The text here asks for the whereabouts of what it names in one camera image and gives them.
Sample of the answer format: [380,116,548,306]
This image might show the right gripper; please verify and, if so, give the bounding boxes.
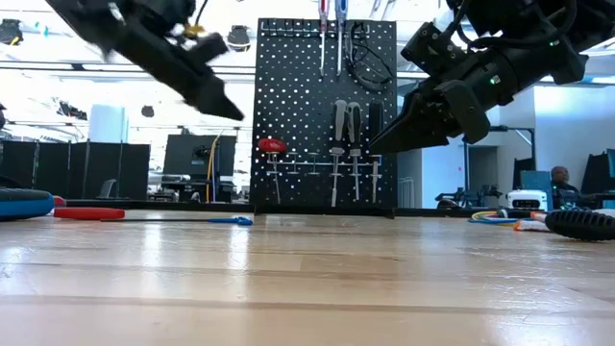
[369,42,590,156]

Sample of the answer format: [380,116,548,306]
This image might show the black background robot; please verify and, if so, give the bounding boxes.
[434,185,504,209]

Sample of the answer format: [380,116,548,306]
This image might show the grey office chair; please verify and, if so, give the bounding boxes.
[98,178,119,201]

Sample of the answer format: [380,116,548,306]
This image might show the black aluminium rig frame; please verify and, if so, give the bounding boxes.
[61,197,615,220]

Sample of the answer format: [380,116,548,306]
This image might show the grey-black handled screwdriver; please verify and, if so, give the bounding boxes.
[348,101,365,202]

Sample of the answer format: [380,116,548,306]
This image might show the person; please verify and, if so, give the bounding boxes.
[550,164,592,210]

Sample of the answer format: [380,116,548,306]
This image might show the black computer monitor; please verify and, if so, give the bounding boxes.
[162,134,237,177]

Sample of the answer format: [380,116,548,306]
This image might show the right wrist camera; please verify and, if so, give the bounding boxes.
[401,21,471,74]

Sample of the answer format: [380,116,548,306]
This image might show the black metal pegboard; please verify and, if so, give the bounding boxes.
[249,17,400,220]

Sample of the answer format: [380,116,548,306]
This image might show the blue T-handle hex key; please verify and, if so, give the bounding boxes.
[99,215,255,227]

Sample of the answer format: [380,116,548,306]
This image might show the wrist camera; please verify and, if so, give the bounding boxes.
[401,21,471,74]
[186,32,230,63]

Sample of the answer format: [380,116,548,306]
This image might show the black angled monitor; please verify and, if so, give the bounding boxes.
[580,148,615,196]

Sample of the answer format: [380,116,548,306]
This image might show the blue box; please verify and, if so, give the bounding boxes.
[521,170,554,211]

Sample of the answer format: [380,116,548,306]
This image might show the black partition panels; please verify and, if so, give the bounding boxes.
[0,140,151,202]

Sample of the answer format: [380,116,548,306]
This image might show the black metal stand frame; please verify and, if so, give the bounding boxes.
[462,124,537,193]

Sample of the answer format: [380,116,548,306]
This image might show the smooth black-handled screwdriver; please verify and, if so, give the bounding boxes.
[368,99,385,204]

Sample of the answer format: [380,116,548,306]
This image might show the black-framed safety glasses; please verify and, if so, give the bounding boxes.
[344,21,396,93]

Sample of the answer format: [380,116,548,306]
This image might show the white box device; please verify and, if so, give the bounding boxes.
[506,188,549,211]

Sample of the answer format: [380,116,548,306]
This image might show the coloured wire bundle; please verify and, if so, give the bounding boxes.
[468,209,518,226]

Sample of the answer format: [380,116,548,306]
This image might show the wire hook tool rack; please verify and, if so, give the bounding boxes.
[261,18,372,40]

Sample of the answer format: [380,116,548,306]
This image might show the large blue-black screwdriver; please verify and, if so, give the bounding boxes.
[0,187,56,222]

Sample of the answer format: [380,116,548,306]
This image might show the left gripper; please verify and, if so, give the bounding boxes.
[114,18,245,122]

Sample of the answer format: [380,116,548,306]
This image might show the yellow hanging cable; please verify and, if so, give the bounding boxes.
[205,129,225,203]

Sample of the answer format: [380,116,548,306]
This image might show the grey-black nut driver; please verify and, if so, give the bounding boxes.
[330,99,348,208]

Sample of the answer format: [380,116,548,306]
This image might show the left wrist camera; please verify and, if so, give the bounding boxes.
[186,32,230,63]

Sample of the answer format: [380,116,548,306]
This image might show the black ribbed handle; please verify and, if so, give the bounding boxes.
[544,209,615,243]

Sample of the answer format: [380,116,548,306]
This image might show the wire ring tool rack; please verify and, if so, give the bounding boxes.
[265,148,384,177]

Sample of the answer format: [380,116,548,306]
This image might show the blue clear-handled screwdriver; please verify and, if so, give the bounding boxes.
[334,0,349,77]

